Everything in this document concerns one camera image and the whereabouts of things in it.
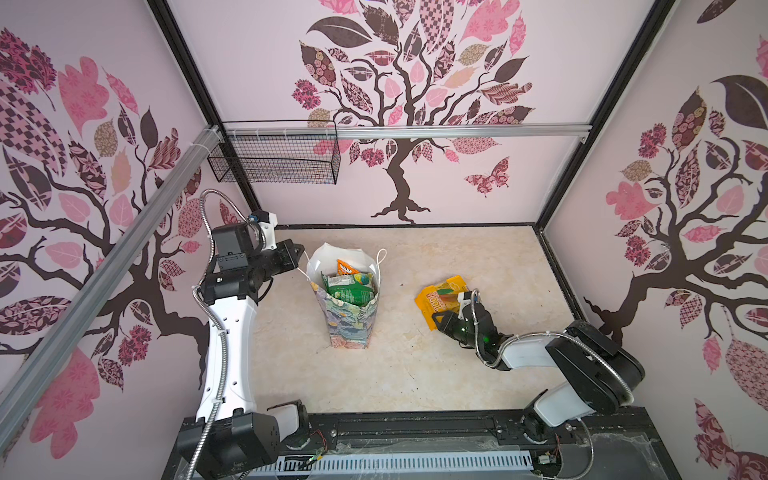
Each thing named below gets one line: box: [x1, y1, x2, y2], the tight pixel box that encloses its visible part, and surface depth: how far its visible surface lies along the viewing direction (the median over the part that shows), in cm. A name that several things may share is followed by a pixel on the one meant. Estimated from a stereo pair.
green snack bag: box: [321, 271, 376, 307], surface depth 79 cm
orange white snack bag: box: [337, 259, 361, 276], surface depth 88 cm
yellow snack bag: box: [414, 275, 469, 331], surface depth 96 cm
